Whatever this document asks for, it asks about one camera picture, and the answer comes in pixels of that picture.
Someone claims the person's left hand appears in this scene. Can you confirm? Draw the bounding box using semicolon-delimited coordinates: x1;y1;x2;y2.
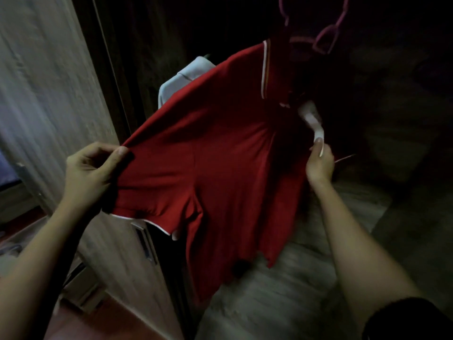
60;142;129;213

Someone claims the person's right hand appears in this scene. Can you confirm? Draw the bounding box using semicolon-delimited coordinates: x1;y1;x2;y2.
305;137;335;188

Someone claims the red polo shirt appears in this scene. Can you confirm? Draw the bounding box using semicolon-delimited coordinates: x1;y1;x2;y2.
102;38;323;304

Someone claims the person's right forearm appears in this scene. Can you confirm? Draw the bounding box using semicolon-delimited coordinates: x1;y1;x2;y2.
311;180;425;333

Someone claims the person's left forearm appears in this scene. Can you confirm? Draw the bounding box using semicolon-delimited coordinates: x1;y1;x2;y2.
0;200;93;340

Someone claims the wooden wardrobe door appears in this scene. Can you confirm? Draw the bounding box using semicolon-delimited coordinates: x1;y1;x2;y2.
0;0;185;340

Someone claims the white garment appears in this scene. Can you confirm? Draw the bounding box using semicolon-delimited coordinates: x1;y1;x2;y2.
158;56;216;109

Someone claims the pink plastic clothes hanger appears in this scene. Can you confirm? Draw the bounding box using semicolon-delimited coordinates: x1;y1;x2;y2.
278;0;351;55

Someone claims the black sleeve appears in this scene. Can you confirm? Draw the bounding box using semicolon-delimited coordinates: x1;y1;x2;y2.
362;297;453;340

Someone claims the metal door handle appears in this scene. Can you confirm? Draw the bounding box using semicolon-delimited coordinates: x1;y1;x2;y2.
131;221;159;266

